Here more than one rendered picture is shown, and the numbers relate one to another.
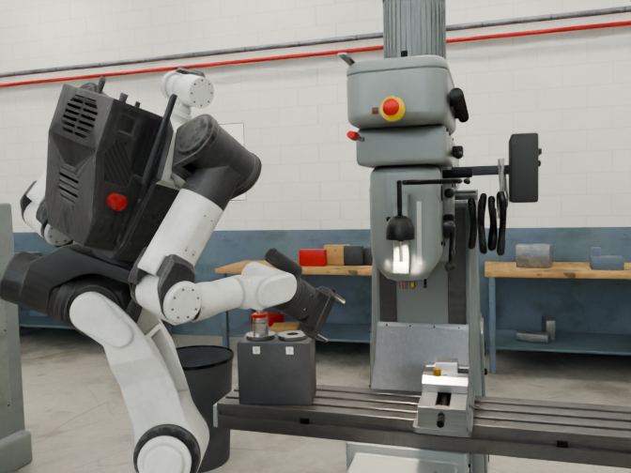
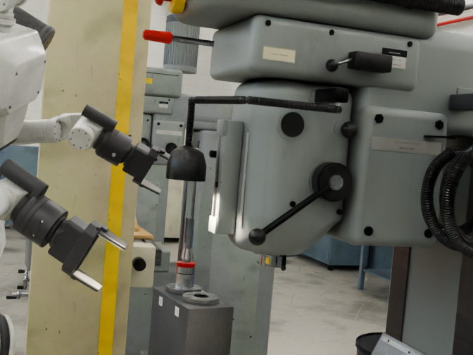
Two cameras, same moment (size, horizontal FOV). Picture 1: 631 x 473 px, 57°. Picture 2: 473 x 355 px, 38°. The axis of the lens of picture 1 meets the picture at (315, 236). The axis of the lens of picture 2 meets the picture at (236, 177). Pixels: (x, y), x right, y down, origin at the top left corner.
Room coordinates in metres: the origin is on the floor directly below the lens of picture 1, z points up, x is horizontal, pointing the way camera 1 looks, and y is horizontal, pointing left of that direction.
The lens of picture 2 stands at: (0.80, -1.27, 1.51)
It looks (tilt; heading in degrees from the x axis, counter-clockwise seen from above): 3 degrees down; 53
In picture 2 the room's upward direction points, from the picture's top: 5 degrees clockwise
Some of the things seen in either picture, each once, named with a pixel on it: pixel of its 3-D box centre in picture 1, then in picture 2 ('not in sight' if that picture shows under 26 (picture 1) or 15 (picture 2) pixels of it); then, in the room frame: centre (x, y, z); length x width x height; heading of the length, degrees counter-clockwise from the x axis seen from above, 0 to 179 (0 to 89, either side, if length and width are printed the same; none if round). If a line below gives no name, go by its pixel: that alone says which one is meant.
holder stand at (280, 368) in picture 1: (277, 366); (188, 331); (1.73, 0.13, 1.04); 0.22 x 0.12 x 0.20; 82
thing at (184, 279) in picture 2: (260, 325); (184, 276); (1.74, 0.17, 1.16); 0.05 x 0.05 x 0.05
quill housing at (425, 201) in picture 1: (407, 221); (283, 167); (1.66, -0.27, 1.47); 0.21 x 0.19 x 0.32; 73
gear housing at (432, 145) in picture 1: (407, 149); (311, 59); (1.70, -0.28, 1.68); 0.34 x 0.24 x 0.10; 163
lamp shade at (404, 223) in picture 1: (399, 227); (186, 162); (1.47, -0.22, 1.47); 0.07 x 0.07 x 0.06
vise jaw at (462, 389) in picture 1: (445, 382); not in sight; (1.57, -0.35, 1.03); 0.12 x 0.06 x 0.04; 73
